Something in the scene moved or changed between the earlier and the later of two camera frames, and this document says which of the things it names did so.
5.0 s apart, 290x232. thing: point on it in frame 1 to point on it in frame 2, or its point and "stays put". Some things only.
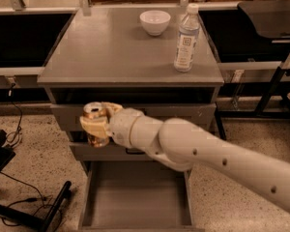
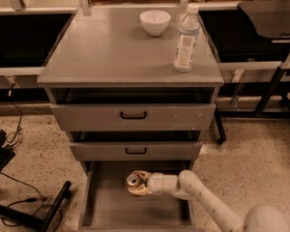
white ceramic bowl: [155, 21] stays put
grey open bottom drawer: [135, 195] stays put
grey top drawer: [66, 118] stays put
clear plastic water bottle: [189, 28] stays put
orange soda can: [96, 109] to [132, 180]
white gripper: [122, 126] to [156, 183]
